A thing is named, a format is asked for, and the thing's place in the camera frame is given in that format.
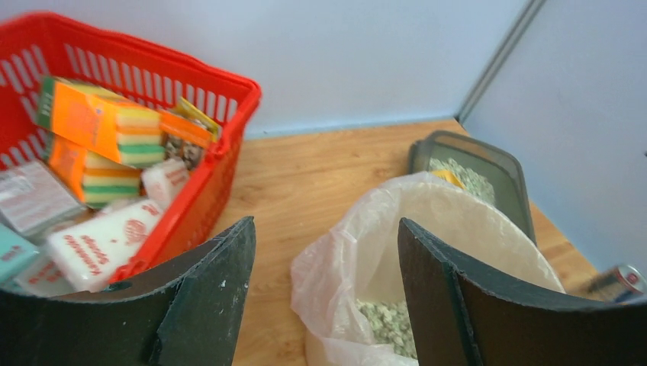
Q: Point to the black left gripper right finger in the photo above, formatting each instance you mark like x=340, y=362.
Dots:
x=505, y=323

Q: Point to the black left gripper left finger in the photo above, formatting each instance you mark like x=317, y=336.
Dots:
x=186, y=311

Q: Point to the white bin with bag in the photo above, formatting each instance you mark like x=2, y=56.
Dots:
x=347, y=286

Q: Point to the yellow litter scoop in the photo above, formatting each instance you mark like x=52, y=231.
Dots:
x=448, y=176

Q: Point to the grey litter box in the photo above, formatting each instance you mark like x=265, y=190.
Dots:
x=496, y=174

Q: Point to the teal small box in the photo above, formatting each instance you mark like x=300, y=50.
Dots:
x=17, y=253

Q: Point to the white sponge pack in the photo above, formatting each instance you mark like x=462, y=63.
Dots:
x=89, y=253

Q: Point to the drink can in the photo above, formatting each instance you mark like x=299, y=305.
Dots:
x=619, y=284

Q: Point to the orange sponge stack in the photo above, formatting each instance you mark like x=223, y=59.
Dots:
x=101, y=121

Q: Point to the small orange snack pack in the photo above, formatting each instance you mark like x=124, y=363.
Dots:
x=189, y=123

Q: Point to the red shopping basket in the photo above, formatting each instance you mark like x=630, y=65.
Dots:
x=43, y=43

